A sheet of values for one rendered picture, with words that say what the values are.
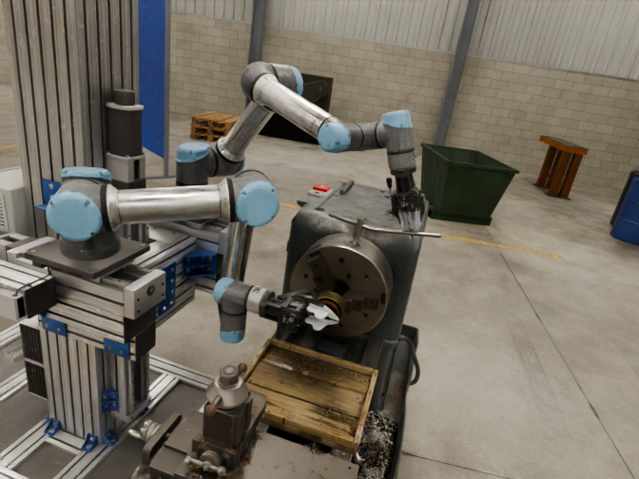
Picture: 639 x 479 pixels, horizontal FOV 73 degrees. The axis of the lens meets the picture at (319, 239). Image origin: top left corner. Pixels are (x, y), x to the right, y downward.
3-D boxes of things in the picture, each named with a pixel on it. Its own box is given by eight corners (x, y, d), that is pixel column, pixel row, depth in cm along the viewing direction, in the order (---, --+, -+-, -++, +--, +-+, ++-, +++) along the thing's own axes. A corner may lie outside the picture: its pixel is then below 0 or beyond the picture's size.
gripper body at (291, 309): (298, 335, 117) (257, 322, 120) (308, 319, 125) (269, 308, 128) (300, 311, 114) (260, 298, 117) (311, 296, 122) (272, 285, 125)
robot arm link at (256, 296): (257, 303, 129) (259, 279, 126) (271, 308, 128) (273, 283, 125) (245, 316, 122) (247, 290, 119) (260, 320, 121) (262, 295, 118)
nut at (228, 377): (223, 372, 84) (224, 356, 83) (242, 377, 83) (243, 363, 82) (213, 384, 81) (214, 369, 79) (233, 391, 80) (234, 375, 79)
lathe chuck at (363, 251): (289, 304, 152) (310, 222, 139) (375, 336, 146) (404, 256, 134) (280, 316, 144) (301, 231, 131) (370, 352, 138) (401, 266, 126)
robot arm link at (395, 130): (388, 111, 122) (416, 107, 116) (393, 151, 125) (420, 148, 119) (373, 115, 116) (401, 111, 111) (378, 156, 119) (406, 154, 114)
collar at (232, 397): (219, 374, 88) (220, 363, 86) (255, 387, 86) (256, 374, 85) (198, 400, 80) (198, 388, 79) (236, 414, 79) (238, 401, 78)
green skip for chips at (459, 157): (408, 195, 697) (420, 143, 665) (464, 202, 706) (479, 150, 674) (432, 224, 573) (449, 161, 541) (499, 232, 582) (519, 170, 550)
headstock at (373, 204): (318, 252, 216) (329, 176, 202) (413, 276, 206) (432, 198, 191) (272, 307, 162) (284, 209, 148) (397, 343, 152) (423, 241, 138)
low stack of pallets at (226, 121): (210, 130, 980) (211, 110, 964) (246, 137, 975) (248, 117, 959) (188, 138, 864) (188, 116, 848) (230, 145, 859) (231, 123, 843)
